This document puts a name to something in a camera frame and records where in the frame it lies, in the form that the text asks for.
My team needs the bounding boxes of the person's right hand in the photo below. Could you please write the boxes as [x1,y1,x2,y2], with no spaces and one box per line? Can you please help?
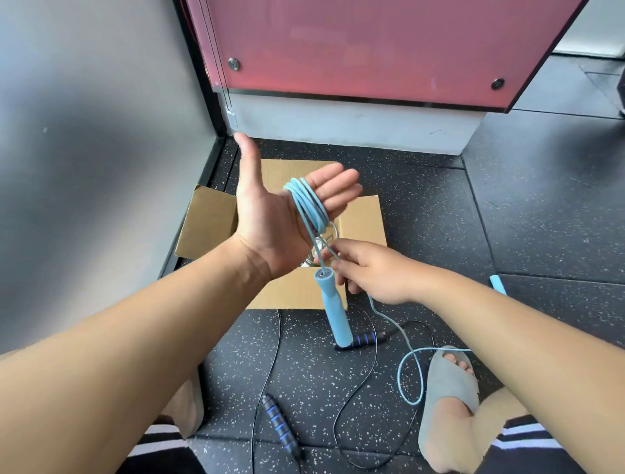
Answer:
[322,239,440,306]

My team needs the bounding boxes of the person's left hand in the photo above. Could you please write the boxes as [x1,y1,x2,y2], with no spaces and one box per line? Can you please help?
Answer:
[233,132,365,282]

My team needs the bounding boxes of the grey jump rope white handles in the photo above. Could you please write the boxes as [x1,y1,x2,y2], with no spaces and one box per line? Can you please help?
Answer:
[300,222,340,270]

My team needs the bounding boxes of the light blue jump rope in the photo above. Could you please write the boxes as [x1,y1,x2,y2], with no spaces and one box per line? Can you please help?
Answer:
[283,176,508,407]

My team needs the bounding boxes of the brown cardboard box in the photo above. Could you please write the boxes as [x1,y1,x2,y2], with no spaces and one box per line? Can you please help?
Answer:
[174,159,388,311]

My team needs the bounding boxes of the black jump rope blue-striped handles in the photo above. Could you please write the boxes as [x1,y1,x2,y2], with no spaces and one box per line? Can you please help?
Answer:
[249,302,436,474]

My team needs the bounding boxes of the person's left forearm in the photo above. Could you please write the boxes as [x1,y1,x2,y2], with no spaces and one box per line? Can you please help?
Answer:
[0,236,272,474]

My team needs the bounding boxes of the person's right forearm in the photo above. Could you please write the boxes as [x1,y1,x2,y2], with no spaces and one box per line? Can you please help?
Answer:
[419,268,625,474]

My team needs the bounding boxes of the grey right slipper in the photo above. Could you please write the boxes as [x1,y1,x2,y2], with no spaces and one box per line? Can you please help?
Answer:
[418,346,481,469]

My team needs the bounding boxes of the pink glass panel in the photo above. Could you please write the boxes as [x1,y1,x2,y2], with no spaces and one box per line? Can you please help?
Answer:
[185,0,589,113]

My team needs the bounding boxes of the black white-striped shorts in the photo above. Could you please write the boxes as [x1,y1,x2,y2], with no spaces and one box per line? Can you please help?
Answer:
[117,415,587,474]

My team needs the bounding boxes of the thin blind pull cord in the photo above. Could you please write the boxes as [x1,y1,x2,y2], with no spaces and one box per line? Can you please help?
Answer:
[199,0,239,130]

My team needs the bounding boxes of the black wall edge trim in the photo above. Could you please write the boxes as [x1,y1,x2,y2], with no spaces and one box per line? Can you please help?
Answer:
[158,0,230,279]

